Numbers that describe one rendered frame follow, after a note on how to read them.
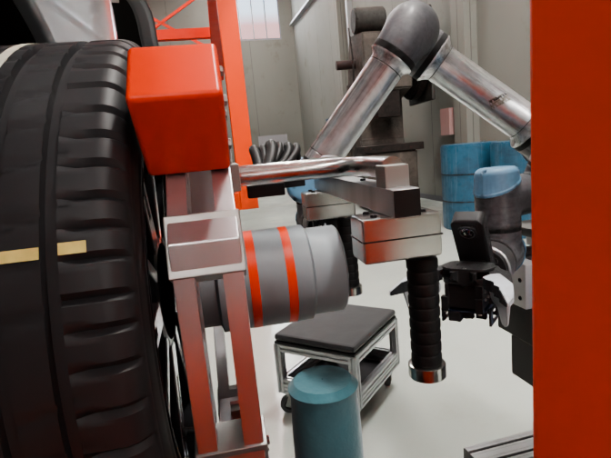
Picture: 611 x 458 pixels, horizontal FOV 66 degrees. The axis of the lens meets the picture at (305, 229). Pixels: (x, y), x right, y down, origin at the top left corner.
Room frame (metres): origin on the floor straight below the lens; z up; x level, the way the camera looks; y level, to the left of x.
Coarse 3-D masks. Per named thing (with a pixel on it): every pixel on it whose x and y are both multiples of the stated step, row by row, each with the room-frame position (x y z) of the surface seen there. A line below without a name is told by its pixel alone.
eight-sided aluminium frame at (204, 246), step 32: (224, 192) 0.43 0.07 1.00; (192, 224) 0.40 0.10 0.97; (224, 224) 0.40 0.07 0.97; (192, 256) 0.38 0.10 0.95; (224, 256) 0.39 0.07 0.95; (192, 288) 0.38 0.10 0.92; (192, 320) 0.38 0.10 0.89; (192, 352) 0.38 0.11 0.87; (224, 352) 0.80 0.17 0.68; (192, 384) 0.38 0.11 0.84; (224, 384) 0.76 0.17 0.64; (256, 384) 0.39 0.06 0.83; (224, 416) 0.69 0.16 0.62; (256, 416) 0.39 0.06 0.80; (224, 448) 0.39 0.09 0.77; (256, 448) 0.39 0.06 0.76
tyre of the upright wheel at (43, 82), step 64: (64, 64) 0.47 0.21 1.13; (0, 128) 0.39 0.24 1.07; (64, 128) 0.39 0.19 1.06; (128, 128) 0.42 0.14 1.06; (0, 192) 0.35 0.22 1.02; (64, 192) 0.35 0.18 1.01; (128, 192) 0.38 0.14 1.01; (0, 256) 0.33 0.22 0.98; (64, 256) 0.33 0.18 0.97; (128, 256) 0.35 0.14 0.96; (0, 320) 0.31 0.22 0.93; (64, 320) 0.32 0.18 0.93; (128, 320) 0.33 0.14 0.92; (0, 384) 0.31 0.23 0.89; (64, 384) 0.32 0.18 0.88; (128, 384) 0.32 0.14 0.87; (0, 448) 0.30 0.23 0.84; (64, 448) 0.31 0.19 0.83; (128, 448) 0.32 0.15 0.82
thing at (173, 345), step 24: (144, 168) 0.66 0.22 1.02; (144, 192) 0.58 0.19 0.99; (144, 216) 0.43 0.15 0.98; (168, 288) 0.70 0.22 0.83; (168, 312) 0.69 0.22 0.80; (168, 336) 0.60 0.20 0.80; (168, 360) 0.57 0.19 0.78; (168, 384) 0.54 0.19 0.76; (168, 408) 0.52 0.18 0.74; (192, 456) 0.59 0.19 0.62
